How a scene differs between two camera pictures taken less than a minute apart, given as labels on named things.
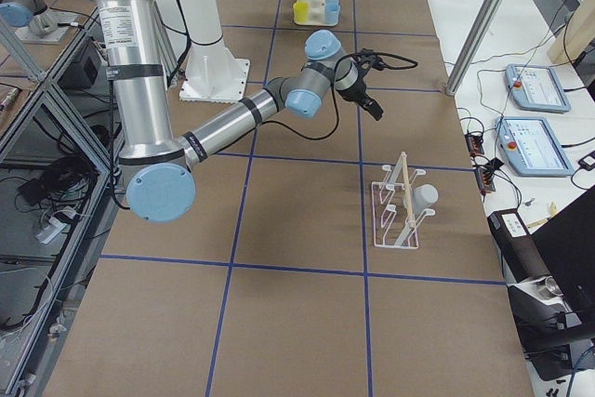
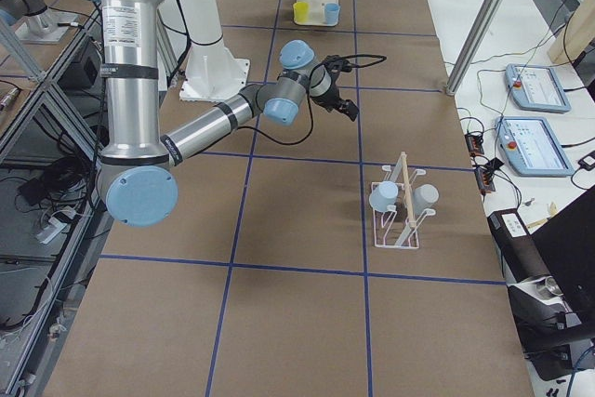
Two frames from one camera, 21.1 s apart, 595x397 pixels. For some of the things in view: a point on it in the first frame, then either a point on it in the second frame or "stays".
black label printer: (521, 256) stays
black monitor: (566, 247) stays
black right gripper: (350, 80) → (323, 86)
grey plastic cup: (424, 196) stays
